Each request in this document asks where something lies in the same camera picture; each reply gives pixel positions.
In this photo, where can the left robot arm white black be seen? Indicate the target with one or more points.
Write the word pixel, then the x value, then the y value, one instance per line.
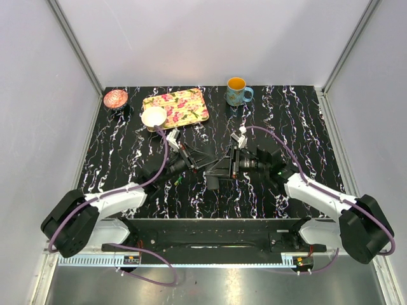
pixel 70 225

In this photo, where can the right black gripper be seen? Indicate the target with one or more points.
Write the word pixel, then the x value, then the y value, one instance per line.
pixel 219 175

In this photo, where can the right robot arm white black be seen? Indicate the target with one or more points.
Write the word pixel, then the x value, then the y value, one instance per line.
pixel 357 225

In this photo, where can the floral rectangular tray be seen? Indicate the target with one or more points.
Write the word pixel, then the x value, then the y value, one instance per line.
pixel 183 107

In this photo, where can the green yellow battery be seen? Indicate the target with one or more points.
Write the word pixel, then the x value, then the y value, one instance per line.
pixel 178 181

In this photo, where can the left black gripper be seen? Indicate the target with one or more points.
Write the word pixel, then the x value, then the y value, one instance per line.
pixel 191 157

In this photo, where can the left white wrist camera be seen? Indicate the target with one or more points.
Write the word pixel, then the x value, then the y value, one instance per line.
pixel 172 139

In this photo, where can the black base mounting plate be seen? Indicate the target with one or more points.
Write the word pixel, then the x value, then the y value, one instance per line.
pixel 226 236

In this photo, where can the small white bowl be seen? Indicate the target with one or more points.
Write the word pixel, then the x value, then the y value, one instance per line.
pixel 154 116

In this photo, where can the red patterned bowl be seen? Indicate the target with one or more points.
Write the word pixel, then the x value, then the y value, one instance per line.
pixel 115 99

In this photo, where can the blue mug orange inside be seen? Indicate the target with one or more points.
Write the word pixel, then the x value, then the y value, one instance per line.
pixel 237 93

